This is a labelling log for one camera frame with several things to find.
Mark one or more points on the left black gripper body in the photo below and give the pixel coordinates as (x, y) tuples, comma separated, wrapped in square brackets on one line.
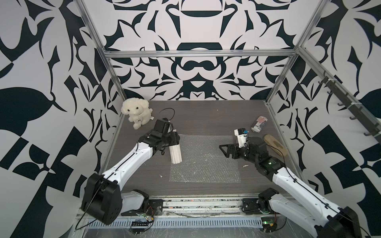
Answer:
[(171, 139)]

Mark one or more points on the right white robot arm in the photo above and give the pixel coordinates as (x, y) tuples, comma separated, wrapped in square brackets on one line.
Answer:
[(317, 215)]

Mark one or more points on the clear bubble wrap sheet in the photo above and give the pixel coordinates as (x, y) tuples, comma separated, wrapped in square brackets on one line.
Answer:
[(204, 162)]

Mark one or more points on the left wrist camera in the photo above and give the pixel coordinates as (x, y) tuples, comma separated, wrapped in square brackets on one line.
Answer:
[(163, 126)]

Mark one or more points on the wall coat hook rack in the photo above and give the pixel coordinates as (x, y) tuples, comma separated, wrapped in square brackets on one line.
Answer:
[(348, 102)]

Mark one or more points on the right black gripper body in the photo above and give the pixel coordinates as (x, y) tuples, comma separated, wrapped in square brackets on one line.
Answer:
[(245, 153)]

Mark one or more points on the white ribbed vase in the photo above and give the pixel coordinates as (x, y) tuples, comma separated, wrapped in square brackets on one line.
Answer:
[(175, 153)]

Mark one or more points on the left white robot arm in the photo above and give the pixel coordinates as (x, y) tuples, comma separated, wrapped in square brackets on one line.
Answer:
[(103, 198)]

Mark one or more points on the tan wooden vase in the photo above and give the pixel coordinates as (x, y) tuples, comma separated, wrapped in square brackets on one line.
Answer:
[(275, 145)]

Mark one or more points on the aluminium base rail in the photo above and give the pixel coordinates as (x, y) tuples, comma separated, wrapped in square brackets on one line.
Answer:
[(193, 211)]

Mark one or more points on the white plush dog toy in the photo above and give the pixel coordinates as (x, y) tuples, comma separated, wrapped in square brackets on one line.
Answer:
[(138, 111)]

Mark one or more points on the right green circuit board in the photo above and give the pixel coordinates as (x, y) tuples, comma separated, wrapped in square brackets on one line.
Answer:
[(269, 224)]

